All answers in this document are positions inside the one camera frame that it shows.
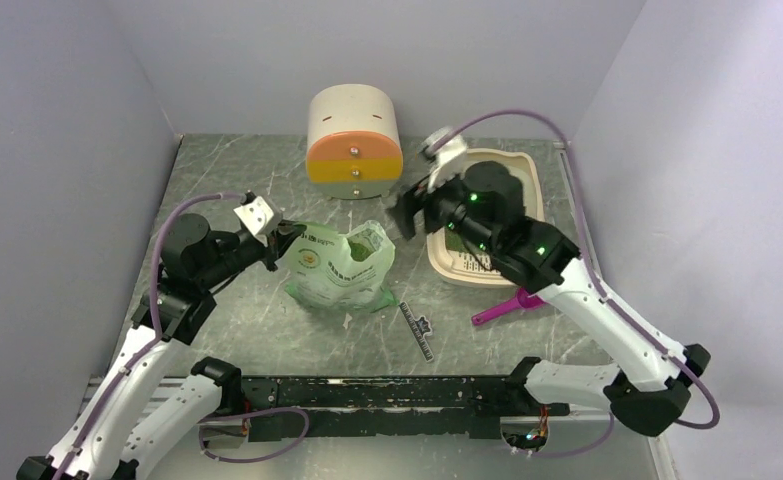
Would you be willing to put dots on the beige orange drawer cabinet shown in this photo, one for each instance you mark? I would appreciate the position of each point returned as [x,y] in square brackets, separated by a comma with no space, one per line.
[353,145]

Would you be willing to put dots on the small white paper scrap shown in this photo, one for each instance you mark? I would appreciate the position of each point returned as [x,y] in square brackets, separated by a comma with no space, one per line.
[347,321]

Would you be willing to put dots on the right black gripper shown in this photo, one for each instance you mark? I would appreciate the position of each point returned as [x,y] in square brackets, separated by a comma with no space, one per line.
[409,202]

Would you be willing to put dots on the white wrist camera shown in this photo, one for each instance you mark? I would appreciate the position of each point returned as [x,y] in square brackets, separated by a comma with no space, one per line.
[258,216]
[445,156]

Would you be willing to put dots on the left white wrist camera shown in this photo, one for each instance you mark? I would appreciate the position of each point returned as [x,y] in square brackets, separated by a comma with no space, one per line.
[258,216]

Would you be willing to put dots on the green litter bag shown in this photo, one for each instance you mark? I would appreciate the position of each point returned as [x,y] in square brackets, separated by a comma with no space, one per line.
[330,269]

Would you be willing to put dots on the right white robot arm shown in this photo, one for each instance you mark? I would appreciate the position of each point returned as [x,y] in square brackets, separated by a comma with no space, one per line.
[646,387]

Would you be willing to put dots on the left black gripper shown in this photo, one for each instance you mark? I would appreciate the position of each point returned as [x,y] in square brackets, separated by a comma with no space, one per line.
[279,241]

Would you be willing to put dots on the black mounting rail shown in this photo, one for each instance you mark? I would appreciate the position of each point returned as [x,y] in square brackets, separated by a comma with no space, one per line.
[474,406]

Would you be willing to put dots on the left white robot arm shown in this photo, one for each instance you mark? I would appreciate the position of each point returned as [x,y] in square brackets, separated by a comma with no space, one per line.
[113,438]

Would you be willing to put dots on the magenta plastic scoop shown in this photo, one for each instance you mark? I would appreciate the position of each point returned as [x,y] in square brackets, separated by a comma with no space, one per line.
[522,300]

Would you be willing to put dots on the beige litter box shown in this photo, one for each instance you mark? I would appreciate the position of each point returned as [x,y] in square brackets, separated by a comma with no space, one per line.
[446,253]

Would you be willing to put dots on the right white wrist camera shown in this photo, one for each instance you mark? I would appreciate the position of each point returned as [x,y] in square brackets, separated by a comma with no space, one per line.
[445,156]

